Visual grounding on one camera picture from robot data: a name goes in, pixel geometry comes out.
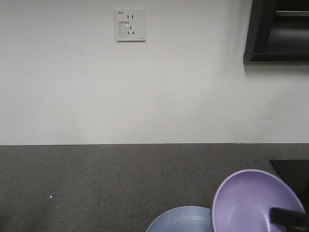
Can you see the purple bowl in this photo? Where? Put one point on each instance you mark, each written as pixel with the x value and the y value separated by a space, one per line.
pixel 243 201

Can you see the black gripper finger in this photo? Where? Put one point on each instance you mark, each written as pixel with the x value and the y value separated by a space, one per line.
pixel 293 221

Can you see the black gas cooktop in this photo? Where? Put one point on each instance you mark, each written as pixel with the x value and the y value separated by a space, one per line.
pixel 295 173

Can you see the white wall socket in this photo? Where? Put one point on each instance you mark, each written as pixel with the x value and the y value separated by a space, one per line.
pixel 130 25

